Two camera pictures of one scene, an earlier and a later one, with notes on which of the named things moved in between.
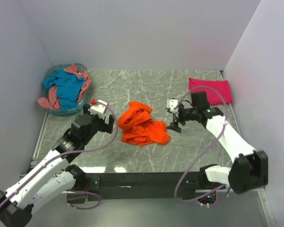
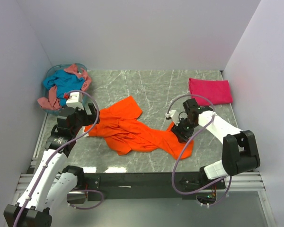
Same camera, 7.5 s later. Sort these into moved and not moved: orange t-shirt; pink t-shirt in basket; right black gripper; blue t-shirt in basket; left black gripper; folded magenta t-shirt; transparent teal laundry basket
Moved: orange t-shirt; left black gripper; right black gripper
Not moved: folded magenta t-shirt; blue t-shirt in basket; pink t-shirt in basket; transparent teal laundry basket
